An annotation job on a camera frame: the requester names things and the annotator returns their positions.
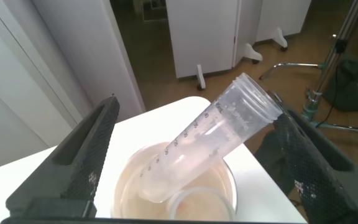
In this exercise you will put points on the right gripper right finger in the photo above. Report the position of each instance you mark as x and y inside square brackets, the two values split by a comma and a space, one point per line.
[322, 177]

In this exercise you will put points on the test tube with white pigment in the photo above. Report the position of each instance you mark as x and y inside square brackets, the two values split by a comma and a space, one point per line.
[210, 137]

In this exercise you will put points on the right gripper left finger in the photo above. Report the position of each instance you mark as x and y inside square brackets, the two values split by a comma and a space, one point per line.
[73, 161]

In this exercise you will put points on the blue white paper cup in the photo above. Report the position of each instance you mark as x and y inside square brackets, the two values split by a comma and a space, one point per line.
[129, 186]

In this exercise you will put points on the chrome chair leg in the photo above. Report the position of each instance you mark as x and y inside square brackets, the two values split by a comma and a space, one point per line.
[291, 65]

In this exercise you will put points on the metal tripod stand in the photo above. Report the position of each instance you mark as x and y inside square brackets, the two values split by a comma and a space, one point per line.
[331, 59]

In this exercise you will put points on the white partition foot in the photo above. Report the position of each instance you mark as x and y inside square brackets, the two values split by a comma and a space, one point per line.
[253, 53]
[280, 39]
[200, 77]

